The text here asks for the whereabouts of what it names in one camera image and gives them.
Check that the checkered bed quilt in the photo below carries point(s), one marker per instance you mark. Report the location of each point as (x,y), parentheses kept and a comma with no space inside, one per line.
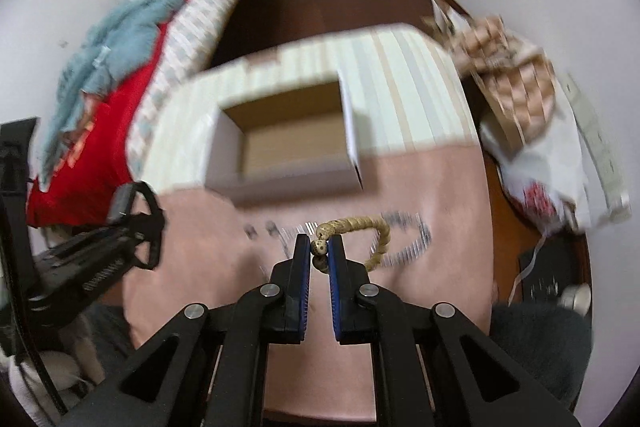
(191,38)

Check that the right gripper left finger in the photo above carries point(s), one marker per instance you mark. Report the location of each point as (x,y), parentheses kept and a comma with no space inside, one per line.
(274,313)

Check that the teal blue blanket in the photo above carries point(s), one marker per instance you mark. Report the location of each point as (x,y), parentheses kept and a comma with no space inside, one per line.
(122,42)

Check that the white wall power strip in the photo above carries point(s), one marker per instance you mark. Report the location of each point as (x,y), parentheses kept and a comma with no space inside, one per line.
(602,155)

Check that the open cardboard box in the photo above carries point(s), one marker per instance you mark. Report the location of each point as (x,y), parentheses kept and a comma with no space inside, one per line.
(295,143)

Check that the red bed cover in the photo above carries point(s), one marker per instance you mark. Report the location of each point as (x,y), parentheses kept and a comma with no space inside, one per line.
(86,177)

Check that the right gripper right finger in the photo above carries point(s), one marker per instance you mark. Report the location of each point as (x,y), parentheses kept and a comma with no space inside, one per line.
(367,314)

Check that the brown checkered blanket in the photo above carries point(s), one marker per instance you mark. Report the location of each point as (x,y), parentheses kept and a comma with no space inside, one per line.
(514,76)

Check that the white plastic bag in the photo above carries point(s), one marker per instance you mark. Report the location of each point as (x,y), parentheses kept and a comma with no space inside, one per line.
(546,180)

